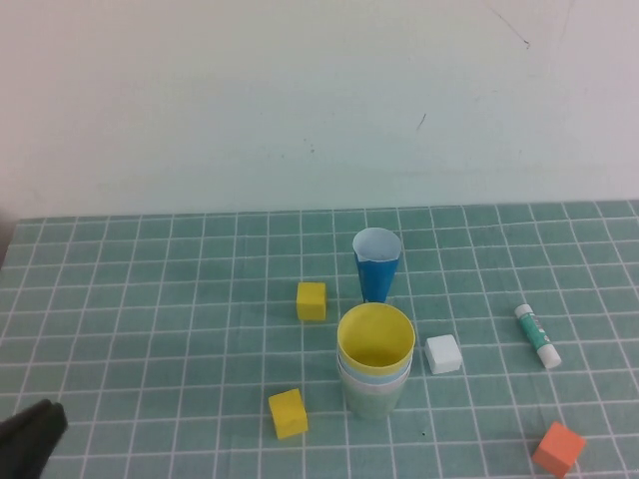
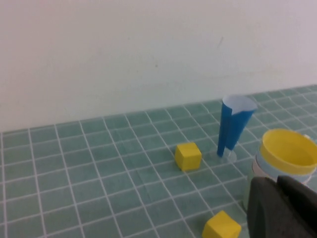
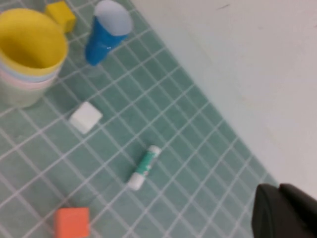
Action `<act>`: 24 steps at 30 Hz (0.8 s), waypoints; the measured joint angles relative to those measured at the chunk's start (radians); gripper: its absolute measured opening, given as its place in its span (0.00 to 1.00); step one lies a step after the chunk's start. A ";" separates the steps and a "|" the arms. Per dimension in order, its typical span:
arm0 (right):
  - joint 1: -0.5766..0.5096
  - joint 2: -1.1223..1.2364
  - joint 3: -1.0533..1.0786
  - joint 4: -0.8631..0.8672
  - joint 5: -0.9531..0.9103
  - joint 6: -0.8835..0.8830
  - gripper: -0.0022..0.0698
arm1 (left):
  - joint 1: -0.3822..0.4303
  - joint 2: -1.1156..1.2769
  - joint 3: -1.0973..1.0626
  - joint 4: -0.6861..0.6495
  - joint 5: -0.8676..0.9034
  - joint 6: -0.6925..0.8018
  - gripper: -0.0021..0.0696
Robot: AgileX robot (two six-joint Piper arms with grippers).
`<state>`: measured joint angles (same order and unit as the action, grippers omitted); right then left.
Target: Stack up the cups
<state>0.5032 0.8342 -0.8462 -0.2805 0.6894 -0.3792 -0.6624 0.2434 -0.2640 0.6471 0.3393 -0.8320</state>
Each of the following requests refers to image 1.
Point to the blue paper cone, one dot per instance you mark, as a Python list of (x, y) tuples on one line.
[(377, 279)]

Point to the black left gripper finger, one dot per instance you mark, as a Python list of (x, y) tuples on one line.
[(22, 424), (40, 444)]

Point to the green white glue stick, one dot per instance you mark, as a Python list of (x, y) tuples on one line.
[(536, 335)]

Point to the yellow foam cube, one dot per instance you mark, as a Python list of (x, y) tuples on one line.
[(311, 302), (287, 414)]

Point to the green plastic cup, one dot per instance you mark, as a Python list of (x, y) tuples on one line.
[(374, 406)]

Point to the orange foam cube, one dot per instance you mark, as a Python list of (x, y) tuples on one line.
[(556, 449)]

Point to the green checkered tablecloth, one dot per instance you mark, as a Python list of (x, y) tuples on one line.
[(150, 299)]

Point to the pink plastic cup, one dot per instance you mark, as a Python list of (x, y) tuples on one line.
[(374, 390)]

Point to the white foam cube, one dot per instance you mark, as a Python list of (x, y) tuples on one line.
[(443, 354)]

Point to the yellow plastic cup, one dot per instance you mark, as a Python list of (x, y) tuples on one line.
[(374, 339)]

